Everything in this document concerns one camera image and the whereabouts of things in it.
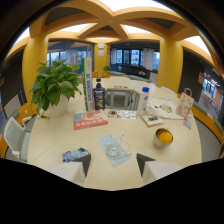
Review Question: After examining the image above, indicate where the green potted plant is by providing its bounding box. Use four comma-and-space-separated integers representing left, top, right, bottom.
28, 59, 83, 119

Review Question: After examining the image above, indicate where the dark blue bottle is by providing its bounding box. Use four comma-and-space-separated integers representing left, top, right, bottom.
92, 77, 106, 111

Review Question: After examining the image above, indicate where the white round plant pot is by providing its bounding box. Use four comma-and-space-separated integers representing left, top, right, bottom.
46, 94, 70, 117

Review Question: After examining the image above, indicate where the tall white green box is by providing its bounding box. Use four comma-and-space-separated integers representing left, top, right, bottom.
81, 56, 95, 112

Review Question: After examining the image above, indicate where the white bottle with blue cap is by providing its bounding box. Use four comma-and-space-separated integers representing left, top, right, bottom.
136, 86, 151, 117

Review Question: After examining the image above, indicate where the orange fruit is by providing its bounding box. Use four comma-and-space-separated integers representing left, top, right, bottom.
157, 129, 174, 145

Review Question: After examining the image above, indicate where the silver metal cup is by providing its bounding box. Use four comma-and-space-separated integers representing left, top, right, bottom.
153, 127, 174, 149

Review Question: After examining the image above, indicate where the light blue face mask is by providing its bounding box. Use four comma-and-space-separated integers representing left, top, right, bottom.
96, 134, 132, 168

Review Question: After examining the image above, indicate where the red and blue booklet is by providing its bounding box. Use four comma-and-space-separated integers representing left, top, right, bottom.
73, 110, 109, 131

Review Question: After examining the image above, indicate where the white printed plastic bag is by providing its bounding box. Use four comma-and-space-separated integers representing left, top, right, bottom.
145, 96, 185, 121

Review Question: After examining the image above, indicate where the white office chair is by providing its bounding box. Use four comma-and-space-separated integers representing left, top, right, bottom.
2, 116, 33, 164

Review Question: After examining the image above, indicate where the blue printed packet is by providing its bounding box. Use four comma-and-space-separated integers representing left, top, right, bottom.
61, 147, 92, 164

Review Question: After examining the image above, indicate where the brown bordered photo card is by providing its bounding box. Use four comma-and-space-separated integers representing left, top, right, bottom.
141, 114, 166, 128

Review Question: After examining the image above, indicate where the pink paper gift bag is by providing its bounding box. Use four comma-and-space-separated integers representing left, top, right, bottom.
175, 87, 195, 120

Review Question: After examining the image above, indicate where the small printed card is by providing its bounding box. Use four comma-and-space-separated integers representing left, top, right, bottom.
107, 109, 138, 120

